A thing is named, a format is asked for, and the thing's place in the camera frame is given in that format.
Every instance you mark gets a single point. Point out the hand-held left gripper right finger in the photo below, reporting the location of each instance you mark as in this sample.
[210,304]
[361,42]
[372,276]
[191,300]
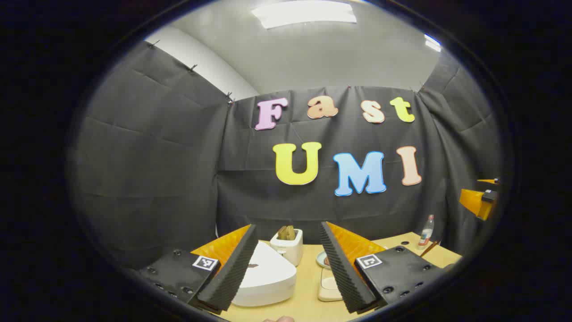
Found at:
[344,273]

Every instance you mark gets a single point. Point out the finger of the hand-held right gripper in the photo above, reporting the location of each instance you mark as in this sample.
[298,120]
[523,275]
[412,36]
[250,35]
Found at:
[488,181]
[471,199]

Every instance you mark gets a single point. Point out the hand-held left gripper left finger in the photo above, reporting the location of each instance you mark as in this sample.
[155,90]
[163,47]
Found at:
[232,273]

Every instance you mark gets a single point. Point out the white rice cooker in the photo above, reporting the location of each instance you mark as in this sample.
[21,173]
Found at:
[268,277]

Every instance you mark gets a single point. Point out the brown wooden spoon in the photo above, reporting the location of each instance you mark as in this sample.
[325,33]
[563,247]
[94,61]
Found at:
[430,248]

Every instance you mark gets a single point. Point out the clear glass tray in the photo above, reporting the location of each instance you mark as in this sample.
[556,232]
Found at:
[328,286]

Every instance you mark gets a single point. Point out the pale green plate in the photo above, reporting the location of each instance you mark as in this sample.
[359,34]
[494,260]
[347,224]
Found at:
[320,259]

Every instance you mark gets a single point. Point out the clear plastic water bottle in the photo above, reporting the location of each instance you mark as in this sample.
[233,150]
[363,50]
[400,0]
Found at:
[426,235]

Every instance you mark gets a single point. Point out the white toaster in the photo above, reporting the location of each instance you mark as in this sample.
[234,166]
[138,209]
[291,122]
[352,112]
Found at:
[290,250]

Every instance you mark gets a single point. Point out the brown bread slice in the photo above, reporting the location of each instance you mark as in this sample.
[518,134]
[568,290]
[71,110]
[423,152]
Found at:
[291,232]
[282,233]

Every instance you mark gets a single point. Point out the small ceiling light panel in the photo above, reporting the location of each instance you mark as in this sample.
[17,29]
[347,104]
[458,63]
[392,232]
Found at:
[432,43]

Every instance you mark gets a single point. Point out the large ceiling light panel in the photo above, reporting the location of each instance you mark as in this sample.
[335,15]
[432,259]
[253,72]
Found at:
[304,13]

